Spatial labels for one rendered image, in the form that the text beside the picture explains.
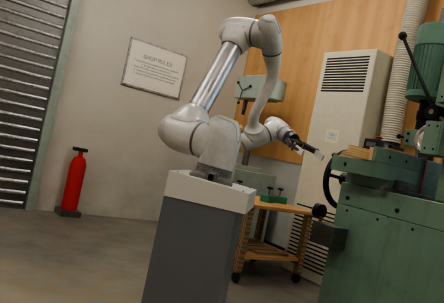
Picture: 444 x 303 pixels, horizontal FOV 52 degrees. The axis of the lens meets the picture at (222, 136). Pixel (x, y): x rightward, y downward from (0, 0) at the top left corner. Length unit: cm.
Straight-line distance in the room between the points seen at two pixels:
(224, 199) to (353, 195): 52
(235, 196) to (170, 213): 27
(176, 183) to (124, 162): 269
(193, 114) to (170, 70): 266
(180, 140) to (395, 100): 197
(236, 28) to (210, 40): 268
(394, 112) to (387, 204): 176
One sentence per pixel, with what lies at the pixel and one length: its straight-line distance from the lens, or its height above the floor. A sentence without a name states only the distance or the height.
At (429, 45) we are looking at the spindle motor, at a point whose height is 141.
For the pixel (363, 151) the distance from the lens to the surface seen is 178.
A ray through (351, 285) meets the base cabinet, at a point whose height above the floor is 42.
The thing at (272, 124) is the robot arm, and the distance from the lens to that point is 249.
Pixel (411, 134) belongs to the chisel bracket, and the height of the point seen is 105.
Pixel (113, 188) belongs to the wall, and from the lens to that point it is 451.
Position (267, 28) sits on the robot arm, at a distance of 219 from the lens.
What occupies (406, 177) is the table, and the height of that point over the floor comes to 87.
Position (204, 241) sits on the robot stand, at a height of 46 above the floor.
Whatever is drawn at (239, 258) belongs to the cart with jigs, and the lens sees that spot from 308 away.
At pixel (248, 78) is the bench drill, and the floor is 154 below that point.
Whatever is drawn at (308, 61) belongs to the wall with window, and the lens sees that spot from 446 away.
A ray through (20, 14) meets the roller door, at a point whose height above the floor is 158.
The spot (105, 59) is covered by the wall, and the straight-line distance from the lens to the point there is 439.
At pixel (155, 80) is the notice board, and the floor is 137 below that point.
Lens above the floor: 81
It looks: 2 degrees up
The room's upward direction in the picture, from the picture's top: 12 degrees clockwise
